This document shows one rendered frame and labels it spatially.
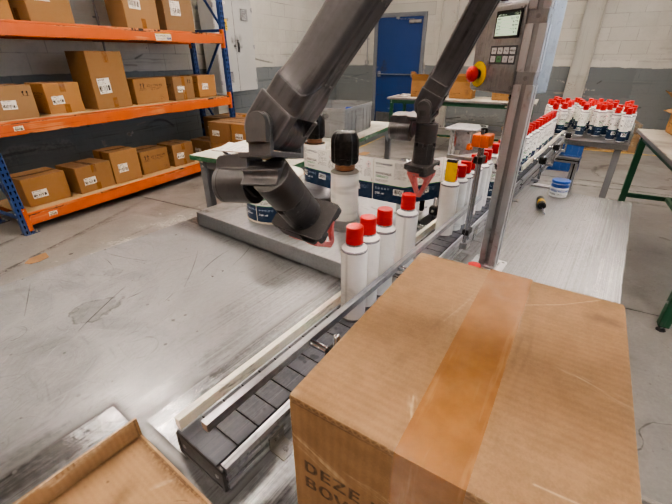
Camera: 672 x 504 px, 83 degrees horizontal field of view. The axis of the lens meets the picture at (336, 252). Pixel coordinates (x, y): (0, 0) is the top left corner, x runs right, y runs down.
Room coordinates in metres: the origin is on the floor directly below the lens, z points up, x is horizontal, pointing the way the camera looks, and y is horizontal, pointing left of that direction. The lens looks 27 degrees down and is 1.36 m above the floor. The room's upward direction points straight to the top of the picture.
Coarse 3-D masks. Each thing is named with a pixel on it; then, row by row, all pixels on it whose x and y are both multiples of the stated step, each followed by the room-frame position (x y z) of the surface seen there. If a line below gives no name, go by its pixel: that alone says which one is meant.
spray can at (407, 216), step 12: (408, 192) 0.84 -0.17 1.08; (408, 204) 0.81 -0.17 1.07; (396, 216) 0.82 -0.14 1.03; (408, 216) 0.80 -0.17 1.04; (396, 228) 0.82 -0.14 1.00; (408, 228) 0.80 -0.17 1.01; (396, 240) 0.82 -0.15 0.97; (408, 240) 0.80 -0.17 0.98; (396, 252) 0.81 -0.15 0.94; (408, 264) 0.80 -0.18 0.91
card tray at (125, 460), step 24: (120, 432) 0.38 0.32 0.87; (96, 456) 0.35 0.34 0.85; (120, 456) 0.36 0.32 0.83; (144, 456) 0.36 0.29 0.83; (48, 480) 0.30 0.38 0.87; (72, 480) 0.32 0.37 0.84; (96, 480) 0.32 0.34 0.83; (120, 480) 0.32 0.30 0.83; (144, 480) 0.32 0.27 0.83; (168, 480) 0.32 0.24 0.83
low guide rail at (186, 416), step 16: (432, 224) 1.05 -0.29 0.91; (416, 240) 0.96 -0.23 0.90; (336, 304) 0.65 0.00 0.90; (304, 320) 0.58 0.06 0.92; (288, 336) 0.54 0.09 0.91; (272, 352) 0.50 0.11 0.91; (240, 368) 0.46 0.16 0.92; (256, 368) 0.47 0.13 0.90; (224, 384) 0.42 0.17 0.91; (208, 400) 0.40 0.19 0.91; (176, 416) 0.36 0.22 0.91; (192, 416) 0.37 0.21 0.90
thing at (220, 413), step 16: (464, 208) 1.06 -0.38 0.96; (448, 224) 0.94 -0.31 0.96; (432, 240) 0.86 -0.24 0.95; (384, 272) 0.68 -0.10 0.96; (368, 288) 0.62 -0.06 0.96; (352, 304) 0.57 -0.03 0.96; (336, 320) 0.53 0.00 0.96; (320, 336) 0.49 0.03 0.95; (288, 352) 0.44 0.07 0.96; (272, 368) 0.41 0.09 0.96; (256, 384) 0.38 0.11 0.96; (240, 400) 0.36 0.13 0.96; (208, 416) 0.33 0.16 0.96; (224, 416) 0.33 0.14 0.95
